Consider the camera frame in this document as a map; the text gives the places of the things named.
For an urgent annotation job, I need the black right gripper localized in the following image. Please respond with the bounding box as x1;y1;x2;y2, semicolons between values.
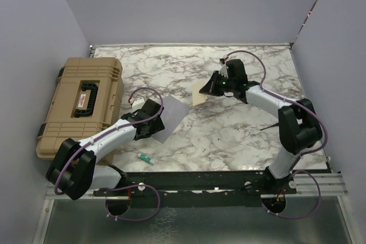
200;70;236;97

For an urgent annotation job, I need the beige paper letter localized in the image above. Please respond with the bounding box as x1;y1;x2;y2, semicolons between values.
192;79;207;106

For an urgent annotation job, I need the grey paper envelope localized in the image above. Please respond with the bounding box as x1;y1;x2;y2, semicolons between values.
153;95;190;143

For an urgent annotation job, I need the green white glue stick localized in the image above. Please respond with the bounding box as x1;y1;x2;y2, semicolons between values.
138;153;155;165

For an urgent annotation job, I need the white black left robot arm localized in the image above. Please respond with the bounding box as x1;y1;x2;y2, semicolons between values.
46;99;165;200

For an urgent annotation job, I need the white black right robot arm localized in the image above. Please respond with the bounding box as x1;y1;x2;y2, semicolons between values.
199;58;323;193

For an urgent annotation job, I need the tan plastic tool case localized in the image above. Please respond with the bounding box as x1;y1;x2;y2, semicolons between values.
36;57;124;161

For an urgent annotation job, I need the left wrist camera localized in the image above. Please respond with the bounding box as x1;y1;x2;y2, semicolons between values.
130;98;145;111

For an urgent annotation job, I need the red handled screwdriver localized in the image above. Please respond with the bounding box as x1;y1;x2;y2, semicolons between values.
260;122;279;131

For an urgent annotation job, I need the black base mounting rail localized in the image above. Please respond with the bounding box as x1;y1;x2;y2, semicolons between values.
93;170;296;209

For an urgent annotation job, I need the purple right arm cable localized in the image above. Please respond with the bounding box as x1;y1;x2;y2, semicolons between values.
222;49;329;219

